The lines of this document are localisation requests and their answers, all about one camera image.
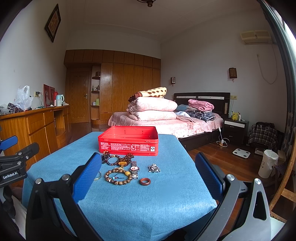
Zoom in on thin silver bangle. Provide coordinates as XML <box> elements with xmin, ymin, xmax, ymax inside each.
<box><xmin>94</xmin><ymin>172</ymin><xmax>102</xmax><ymax>181</ymax></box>

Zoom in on dark garnet bead bracelet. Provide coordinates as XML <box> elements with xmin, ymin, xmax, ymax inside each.
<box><xmin>101</xmin><ymin>150</ymin><xmax>121</xmax><ymax>166</ymax></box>

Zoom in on amber bead necklace with pendant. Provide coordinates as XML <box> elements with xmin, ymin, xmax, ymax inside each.
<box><xmin>117</xmin><ymin>152</ymin><xmax>135</xmax><ymax>168</ymax></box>

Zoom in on brown wooden bead bracelet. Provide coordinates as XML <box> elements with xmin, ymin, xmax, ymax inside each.
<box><xmin>104</xmin><ymin>167</ymin><xmax>133</xmax><ymax>185</ymax></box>

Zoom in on silver chain bracelet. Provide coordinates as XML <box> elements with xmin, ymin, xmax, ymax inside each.
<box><xmin>147</xmin><ymin>163</ymin><xmax>162</xmax><ymax>173</ymax></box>

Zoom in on reddish brown ring bangle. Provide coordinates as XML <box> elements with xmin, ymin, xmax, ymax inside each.
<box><xmin>139</xmin><ymin>178</ymin><xmax>151</xmax><ymax>186</ymax></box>

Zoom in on wooden sideboard cabinet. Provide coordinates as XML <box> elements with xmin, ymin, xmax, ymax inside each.
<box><xmin>1</xmin><ymin>105</ymin><xmax>72</xmax><ymax>169</ymax></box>

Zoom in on white bathroom scale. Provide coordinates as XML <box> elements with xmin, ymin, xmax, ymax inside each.
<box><xmin>232</xmin><ymin>148</ymin><xmax>250</xmax><ymax>159</ymax></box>

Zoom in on white plastic bag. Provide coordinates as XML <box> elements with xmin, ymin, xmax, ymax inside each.
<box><xmin>14</xmin><ymin>85</ymin><xmax>33</xmax><ymax>110</ymax></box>

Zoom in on bed with pink cover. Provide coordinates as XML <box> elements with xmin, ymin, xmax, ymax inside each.
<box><xmin>108</xmin><ymin>112</ymin><xmax>224</xmax><ymax>151</ymax></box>

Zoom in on dark nightstand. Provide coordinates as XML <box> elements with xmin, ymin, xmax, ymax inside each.
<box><xmin>223</xmin><ymin>118</ymin><xmax>249</xmax><ymax>146</ymax></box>

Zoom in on white trash bin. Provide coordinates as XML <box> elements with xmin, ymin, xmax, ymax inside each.
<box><xmin>258</xmin><ymin>150</ymin><xmax>278</xmax><ymax>179</ymax></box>

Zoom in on blue table cloth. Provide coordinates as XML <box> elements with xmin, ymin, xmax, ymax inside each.
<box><xmin>22</xmin><ymin>131</ymin><xmax>218</xmax><ymax>241</ymax></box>

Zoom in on plaid folded clothes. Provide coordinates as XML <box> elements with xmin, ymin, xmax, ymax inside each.
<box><xmin>186</xmin><ymin>110</ymin><xmax>215</xmax><ymax>122</ymax></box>

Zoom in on light blue electric kettle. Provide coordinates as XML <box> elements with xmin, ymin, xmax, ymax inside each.
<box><xmin>56</xmin><ymin>94</ymin><xmax>64</xmax><ymax>106</ymax></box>

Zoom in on red metal tin box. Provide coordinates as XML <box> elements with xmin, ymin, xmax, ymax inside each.
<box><xmin>98</xmin><ymin>126</ymin><xmax>159</xmax><ymax>156</ymax></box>

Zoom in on yellow pikachu toy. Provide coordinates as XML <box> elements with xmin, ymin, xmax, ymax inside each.
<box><xmin>231</xmin><ymin>111</ymin><xmax>240</xmax><ymax>121</ymax></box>

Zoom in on plaid bag on chair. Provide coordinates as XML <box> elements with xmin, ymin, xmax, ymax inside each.
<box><xmin>248</xmin><ymin>121</ymin><xmax>278</xmax><ymax>150</ymax></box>

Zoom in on red thermos bottle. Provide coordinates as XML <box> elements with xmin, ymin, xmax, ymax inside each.
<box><xmin>53</xmin><ymin>90</ymin><xmax>58</xmax><ymax>106</ymax></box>

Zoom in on pink folded clothes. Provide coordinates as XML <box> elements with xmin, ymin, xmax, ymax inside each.
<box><xmin>188</xmin><ymin>99</ymin><xmax>214</xmax><ymax>111</ymax></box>

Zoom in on lower pink folded quilt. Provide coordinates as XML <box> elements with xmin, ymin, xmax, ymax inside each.
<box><xmin>127</xmin><ymin>110</ymin><xmax>177</xmax><ymax>121</ymax></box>

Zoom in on pink folded quilt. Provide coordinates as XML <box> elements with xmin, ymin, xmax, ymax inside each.
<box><xmin>127</xmin><ymin>110</ymin><xmax>177</xmax><ymax>121</ymax></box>
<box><xmin>126</xmin><ymin>97</ymin><xmax>178</xmax><ymax>112</ymax></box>

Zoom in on dark wooden headboard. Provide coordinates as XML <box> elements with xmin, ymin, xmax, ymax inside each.
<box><xmin>173</xmin><ymin>92</ymin><xmax>230</xmax><ymax>118</ymax></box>

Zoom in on wooden door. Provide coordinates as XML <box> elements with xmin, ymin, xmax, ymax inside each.
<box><xmin>67</xmin><ymin>68</ymin><xmax>90</xmax><ymax>123</ymax></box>

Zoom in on upper pink folded quilt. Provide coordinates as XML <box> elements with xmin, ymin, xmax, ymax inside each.
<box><xmin>126</xmin><ymin>97</ymin><xmax>178</xmax><ymax>112</ymax></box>

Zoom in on wooden wardrobe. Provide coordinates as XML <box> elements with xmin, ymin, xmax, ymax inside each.
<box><xmin>64</xmin><ymin>49</ymin><xmax>161</xmax><ymax>125</ymax></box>

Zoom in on spotted yellow rolled blanket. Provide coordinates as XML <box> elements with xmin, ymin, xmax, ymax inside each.
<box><xmin>128</xmin><ymin>87</ymin><xmax>167</xmax><ymax>102</ymax></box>

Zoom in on ceiling lamp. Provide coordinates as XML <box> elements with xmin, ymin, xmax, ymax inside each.
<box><xmin>137</xmin><ymin>0</ymin><xmax>156</xmax><ymax>8</ymax></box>

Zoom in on white power strip cable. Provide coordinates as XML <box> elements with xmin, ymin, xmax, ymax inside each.
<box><xmin>216</xmin><ymin>126</ymin><xmax>230</xmax><ymax>147</ymax></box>

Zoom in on red picture frame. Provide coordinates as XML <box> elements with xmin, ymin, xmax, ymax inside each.
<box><xmin>43</xmin><ymin>84</ymin><xmax>55</xmax><ymax>107</ymax></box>

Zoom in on brown wall calendar box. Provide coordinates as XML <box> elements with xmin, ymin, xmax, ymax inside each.
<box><xmin>229</xmin><ymin>67</ymin><xmax>237</xmax><ymax>79</ymax></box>

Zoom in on framed wall picture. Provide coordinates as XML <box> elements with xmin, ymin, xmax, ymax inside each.
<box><xmin>45</xmin><ymin>4</ymin><xmax>61</xmax><ymax>43</ymax></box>

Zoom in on wall air conditioner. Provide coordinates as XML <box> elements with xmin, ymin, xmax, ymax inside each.
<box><xmin>240</xmin><ymin>30</ymin><xmax>273</xmax><ymax>45</ymax></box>

